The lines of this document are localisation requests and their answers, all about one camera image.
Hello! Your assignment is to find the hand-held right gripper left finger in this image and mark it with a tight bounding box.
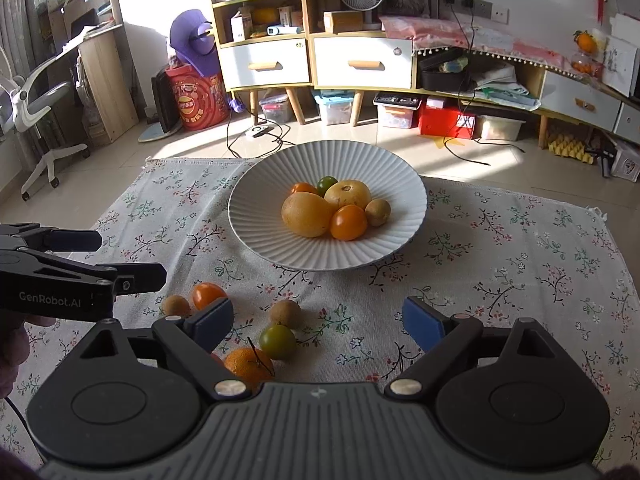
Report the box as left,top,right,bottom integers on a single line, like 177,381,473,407
70,296,252,402

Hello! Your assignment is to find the large yellow round fruit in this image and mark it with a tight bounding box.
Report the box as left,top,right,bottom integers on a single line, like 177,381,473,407
281,191,340,239

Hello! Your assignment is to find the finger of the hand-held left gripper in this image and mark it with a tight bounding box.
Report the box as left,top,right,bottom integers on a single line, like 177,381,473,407
20,251,168,295
0,223,103,253

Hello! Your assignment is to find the white canvas board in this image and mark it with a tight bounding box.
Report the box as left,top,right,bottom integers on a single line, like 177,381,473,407
602,35,638,96

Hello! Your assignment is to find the wooden shelf cabinet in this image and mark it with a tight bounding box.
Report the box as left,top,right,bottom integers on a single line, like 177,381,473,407
205,0,315,126

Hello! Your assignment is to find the white ribbed plate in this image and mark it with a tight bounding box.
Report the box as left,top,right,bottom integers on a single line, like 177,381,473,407
227,141,428,272

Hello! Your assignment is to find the brown longan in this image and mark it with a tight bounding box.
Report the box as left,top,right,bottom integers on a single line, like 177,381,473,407
269,299,303,331
163,294,192,319
364,198,392,227

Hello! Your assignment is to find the thin black cable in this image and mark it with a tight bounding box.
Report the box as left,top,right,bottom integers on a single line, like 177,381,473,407
4,396,32,448

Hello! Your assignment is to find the white patterned box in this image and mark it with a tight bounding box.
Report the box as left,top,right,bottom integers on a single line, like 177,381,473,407
611,147,640,183

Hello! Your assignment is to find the orange cherry tomato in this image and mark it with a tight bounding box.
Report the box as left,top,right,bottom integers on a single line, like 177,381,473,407
330,204,369,241
192,282,228,312

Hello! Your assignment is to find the purple toy figure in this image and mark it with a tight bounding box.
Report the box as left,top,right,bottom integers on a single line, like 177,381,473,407
169,9,221,77

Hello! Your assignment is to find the black case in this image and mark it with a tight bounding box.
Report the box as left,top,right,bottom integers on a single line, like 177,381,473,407
418,47,476,93

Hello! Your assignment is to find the clear storage box black lid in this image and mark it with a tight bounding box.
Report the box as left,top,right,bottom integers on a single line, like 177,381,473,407
374,92,422,129

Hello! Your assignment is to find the person's left hand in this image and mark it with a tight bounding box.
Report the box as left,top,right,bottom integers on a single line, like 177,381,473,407
0,310,58,401

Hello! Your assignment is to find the white office chair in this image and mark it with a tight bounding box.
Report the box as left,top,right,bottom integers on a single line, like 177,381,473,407
0,45,90,202

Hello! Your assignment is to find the yellow corrugated tray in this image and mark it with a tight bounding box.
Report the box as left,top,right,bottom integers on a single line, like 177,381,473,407
547,132,596,166

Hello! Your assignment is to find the wooden drawer cabinet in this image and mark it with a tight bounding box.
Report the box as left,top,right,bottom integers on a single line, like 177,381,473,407
307,30,418,128

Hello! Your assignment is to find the orange mandarin with twig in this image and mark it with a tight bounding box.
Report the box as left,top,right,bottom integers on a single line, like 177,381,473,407
223,346,276,392

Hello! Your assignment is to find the white milk carton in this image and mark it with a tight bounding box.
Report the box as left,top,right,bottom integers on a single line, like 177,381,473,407
230,7,254,42

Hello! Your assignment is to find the light blue oval board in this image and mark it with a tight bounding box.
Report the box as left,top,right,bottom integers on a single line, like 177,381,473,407
138,121,182,144

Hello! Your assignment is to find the white foam box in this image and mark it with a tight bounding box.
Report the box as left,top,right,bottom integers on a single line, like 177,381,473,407
609,12,640,48

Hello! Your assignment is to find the red storage box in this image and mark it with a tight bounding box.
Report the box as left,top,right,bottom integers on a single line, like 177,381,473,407
417,96,478,140

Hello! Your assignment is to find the orange tangerine ornament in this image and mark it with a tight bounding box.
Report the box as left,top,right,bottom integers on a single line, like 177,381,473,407
571,30,603,76

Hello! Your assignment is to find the pink tasselled cloth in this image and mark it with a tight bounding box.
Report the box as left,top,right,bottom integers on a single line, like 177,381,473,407
379,15,580,80

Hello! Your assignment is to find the red gift box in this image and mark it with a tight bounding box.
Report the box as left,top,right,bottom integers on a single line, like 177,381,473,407
165,67,231,133

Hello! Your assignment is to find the wooden desk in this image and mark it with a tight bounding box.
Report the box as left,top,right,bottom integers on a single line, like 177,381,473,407
37,0,140,148

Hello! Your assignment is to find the clear storage box blue lid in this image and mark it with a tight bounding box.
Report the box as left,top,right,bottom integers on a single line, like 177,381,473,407
314,91,355,126

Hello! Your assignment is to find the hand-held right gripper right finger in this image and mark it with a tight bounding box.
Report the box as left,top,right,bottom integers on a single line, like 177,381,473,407
384,296,571,398

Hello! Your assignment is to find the floral tablecloth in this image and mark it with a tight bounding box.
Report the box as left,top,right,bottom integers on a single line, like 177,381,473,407
0,156,633,480

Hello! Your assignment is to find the pile of papers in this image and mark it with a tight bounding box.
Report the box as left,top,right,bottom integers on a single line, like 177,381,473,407
472,67,541,111

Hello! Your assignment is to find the white storage box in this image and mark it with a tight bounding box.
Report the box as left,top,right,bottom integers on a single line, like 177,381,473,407
477,114,527,142

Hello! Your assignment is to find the white drawer small handle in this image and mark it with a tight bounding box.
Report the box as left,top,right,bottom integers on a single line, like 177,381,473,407
540,71,623,126
615,102,640,143

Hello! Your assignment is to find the long wooden low cabinet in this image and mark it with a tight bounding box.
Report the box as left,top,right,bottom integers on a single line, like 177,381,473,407
415,47,640,148

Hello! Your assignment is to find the white drawer wooden handle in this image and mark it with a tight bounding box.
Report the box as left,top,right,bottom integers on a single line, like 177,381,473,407
219,40,311,90
314,37,413,90

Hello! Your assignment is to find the grey curtain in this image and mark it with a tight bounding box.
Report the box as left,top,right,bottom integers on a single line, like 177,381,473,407
0,0,76,131

